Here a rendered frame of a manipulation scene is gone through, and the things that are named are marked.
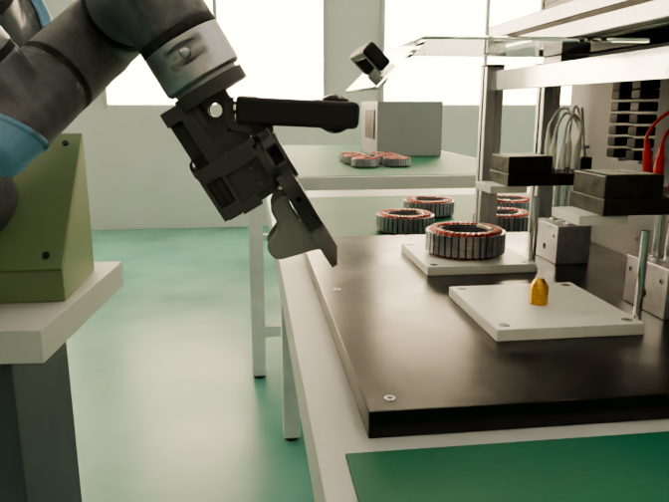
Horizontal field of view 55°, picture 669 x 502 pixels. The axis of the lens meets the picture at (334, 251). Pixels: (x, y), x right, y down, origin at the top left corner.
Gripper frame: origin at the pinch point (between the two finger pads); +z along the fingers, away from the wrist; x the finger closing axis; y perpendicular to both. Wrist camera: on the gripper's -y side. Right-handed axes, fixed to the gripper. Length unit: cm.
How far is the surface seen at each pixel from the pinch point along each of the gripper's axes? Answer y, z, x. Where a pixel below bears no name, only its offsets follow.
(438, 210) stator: -22, 23, -70
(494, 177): -24.3, 9.7, -26.0
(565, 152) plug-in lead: -33.7, 10.9, -22.5
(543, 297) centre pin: -16.3, 15.7, 0.8
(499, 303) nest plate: -12.1, 14.4, -0.5
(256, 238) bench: 25, 24, -160
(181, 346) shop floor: 81, 54, -196
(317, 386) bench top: 7.2, 6.9, 10.8
